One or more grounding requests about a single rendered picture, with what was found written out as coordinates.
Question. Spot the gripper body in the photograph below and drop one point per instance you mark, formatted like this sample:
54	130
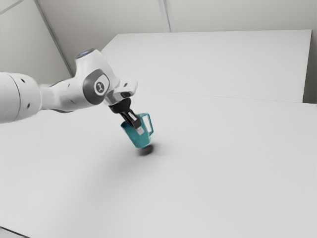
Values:
121	106

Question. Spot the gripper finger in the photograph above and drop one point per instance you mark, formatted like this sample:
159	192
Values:
135	122

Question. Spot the teal faceted mug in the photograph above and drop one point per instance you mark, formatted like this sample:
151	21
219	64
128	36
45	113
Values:
140	140

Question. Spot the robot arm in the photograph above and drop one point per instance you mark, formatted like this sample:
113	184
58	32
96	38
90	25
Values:
62	91

